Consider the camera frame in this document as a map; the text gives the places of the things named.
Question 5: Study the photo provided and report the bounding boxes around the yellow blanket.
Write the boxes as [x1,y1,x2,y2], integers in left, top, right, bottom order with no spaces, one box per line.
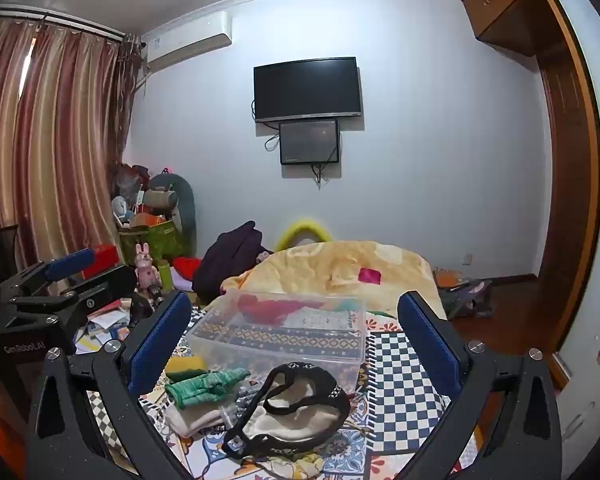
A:
[220,240,449,322]

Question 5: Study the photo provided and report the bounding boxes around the colourful bag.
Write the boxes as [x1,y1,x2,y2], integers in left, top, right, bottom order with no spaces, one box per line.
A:
[432,267,494,319]

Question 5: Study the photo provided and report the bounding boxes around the grey plush toy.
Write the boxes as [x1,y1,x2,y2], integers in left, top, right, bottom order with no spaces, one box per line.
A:
[146,172,197,233]

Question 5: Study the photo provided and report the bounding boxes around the yellow sponge cloth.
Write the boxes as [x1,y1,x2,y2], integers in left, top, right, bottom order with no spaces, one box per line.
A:
[164,357,209,382]

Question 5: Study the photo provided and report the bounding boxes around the curtain rail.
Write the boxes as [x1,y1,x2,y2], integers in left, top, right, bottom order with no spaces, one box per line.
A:
[0,6,147,48]

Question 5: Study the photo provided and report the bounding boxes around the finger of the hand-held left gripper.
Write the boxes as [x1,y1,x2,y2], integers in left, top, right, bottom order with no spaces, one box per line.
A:
[10,265,139,333]
[0,247,97,303]

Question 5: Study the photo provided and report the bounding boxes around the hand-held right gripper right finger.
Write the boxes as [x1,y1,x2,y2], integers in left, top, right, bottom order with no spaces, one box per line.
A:
[395,290,564,480]

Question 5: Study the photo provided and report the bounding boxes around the cream folded cloth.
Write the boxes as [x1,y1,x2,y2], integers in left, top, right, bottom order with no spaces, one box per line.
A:
[164,399,233,439]

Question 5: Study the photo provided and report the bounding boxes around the green storage box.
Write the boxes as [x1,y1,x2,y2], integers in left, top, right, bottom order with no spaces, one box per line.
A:
[118,219,191,267]

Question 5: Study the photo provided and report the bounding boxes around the pile of papers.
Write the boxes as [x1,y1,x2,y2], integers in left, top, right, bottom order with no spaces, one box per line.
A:
[74,304,132,357]

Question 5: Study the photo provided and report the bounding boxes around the pale patterned cloth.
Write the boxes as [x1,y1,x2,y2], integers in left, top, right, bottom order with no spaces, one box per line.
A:
[284,306,357,334]

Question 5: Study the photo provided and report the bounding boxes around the small black monitor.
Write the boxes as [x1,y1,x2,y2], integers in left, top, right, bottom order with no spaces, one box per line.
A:
[278,119,341,166]

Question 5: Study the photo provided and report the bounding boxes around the yellow patterned cloth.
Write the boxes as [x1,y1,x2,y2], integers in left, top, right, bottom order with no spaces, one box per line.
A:
[244,454,327,480]

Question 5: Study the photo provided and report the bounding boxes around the striped red curtain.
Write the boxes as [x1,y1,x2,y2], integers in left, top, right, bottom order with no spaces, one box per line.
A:
[0,16,142,273]

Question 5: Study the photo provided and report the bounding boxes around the yellow ring pillow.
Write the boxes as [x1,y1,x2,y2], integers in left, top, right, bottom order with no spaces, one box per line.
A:
[274,217,334,254]

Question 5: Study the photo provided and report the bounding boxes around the cream underwear with black trim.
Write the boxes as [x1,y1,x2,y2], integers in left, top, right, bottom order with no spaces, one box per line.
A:
[222,361,352,462]

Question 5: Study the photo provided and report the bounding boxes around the green knit socks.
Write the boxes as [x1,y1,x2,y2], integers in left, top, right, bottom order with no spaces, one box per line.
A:
[164,366,251,409]

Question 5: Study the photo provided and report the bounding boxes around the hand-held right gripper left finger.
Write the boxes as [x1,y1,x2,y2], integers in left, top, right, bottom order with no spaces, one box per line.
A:
[25,290,193,480]

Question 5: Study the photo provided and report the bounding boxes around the red garment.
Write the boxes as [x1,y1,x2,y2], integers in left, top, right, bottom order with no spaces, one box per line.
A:
[172,256,204,282]

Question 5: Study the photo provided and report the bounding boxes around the black wall television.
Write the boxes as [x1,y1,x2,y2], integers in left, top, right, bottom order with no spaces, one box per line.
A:
[253,56,365,124]

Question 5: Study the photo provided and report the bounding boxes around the pink rabbit toy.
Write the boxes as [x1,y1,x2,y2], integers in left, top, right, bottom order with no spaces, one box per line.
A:
[133,242,161,292]

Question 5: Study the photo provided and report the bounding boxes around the clear plastic storage box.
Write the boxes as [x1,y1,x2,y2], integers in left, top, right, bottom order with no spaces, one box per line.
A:
[186,287,369,392]

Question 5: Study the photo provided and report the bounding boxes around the dark clothing pile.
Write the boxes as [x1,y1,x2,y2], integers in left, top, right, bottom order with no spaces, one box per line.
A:
[192,220,274,307]

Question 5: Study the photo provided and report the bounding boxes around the white air conditioner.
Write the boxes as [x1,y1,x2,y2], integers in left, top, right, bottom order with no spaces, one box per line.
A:
[142,10,234,69]

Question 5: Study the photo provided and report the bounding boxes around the red cloth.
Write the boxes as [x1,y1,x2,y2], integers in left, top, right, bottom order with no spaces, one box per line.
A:
[236,293,312,327]

